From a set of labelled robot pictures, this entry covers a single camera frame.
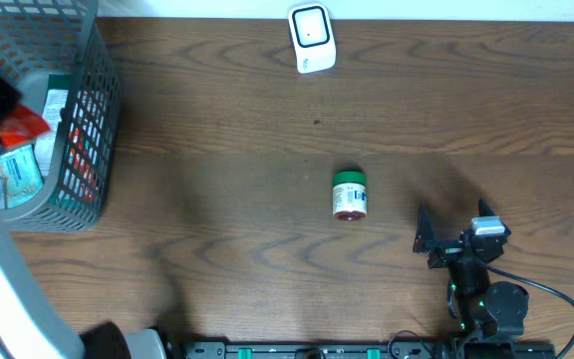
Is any green lid spice jar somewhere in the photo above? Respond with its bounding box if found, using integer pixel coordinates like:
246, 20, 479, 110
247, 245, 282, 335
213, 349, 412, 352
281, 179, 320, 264
332, 171, 368, 221

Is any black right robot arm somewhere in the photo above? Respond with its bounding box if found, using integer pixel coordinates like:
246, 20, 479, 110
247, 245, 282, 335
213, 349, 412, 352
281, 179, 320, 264
413, 199, 529, 340

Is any green glove package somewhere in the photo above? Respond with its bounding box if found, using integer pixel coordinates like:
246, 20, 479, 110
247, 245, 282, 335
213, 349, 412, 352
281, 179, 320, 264
34, 74, 71, 178

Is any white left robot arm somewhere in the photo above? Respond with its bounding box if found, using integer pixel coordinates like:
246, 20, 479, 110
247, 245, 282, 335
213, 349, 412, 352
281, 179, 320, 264
0, 77, 173, 358

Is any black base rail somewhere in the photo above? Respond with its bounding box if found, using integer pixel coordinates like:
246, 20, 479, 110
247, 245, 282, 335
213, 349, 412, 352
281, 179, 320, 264
180, 338, 556, 359

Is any grey plastic mesh basket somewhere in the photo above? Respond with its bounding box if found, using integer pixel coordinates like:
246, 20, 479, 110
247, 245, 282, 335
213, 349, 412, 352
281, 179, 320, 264
0, 0, 121, 232

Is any teal tissue pack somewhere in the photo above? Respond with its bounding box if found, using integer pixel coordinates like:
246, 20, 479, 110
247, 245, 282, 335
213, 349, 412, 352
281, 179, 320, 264
0, 145, 43, 209

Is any orange snack bag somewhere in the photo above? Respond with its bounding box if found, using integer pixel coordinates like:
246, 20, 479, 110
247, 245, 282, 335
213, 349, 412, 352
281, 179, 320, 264
0, 105, 51, 148

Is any white barcode scanner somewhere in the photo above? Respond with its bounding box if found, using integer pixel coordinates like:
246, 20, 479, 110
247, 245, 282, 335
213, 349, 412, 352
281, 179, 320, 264
288, 3, 337, 74

